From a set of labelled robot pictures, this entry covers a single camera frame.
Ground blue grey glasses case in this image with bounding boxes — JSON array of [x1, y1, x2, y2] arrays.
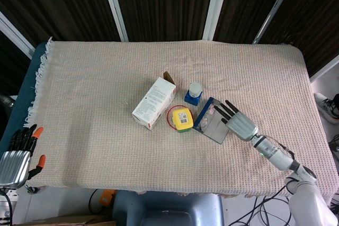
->
[[192, 96, 237, 145]]

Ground grey corrugated hose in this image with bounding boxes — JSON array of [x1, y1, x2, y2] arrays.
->
[[0, 94, 15, 109]]

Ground black straight floor cable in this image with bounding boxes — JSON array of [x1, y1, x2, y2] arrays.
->
[[227, 196, 259, 226]]

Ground black looped floor cable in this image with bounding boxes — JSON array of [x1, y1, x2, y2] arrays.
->
[[258, 186, 295, 226]]

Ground table caster wheel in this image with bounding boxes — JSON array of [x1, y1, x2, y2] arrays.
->
[[25, 183, 40, 194]]

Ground black cable bundle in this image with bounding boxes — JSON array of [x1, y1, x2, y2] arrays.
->
[[328, 134, 339, 163]]

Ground white round jar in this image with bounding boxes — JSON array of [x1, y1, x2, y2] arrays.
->
[[188, 82, 202, 98]]

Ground yellow green plastic container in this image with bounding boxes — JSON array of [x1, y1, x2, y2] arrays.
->
[[171, 108, 194, 133]]

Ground beige waffle fringed blanket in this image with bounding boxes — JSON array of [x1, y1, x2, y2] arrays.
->
[[23, 37, 339, 199]]

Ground black cable near orange device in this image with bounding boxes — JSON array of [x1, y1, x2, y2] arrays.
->
[[88, 188, 103, 214]]

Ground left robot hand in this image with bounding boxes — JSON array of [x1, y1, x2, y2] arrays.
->
[[0, 124, 46, 188]]

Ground white partition post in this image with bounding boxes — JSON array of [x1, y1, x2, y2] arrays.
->
[[202, 0, 231, 41], [100, 0, 129, 42], [0, 11, 35, 59], [253, 0, 301, 44]]

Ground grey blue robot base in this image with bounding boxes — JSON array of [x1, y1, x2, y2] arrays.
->
[[112, 190, 225, 226]]

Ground orange device under table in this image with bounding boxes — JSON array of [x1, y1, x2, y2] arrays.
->
[[99, 189, 117, 207]]

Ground white black sneaker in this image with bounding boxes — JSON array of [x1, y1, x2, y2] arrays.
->
[[314, 92, 339, 124]]

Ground blue plastic block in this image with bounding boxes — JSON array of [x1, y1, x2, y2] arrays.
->
[[184, 90, 203, 107]]

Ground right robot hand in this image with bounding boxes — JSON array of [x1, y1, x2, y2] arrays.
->
[[213, 100, 259, 142]]

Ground white cardboard product box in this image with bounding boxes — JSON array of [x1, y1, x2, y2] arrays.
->
[[131, 71, 177, 131]]

